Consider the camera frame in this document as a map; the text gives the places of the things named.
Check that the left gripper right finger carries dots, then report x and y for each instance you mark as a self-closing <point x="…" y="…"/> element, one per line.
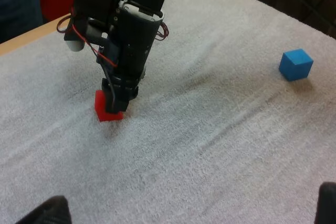
<point x="328" y="205"/>

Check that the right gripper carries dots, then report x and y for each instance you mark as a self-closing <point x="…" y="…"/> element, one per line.
<point x="136" y="48"/>

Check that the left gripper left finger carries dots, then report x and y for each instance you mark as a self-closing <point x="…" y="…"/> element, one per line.
<point x="51" y="213"/>

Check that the red cube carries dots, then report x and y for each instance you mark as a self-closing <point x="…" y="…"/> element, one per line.
<point x="100" y="104"/>

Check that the blue cube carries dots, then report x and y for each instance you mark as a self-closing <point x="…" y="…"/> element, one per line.
<point x="295" y="64"/>

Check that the person's legs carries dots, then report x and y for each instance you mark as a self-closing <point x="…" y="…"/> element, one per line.
<point x="18" y="3"/>

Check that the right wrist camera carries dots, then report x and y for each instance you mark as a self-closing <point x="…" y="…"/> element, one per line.
<point x="75" y="45"/>

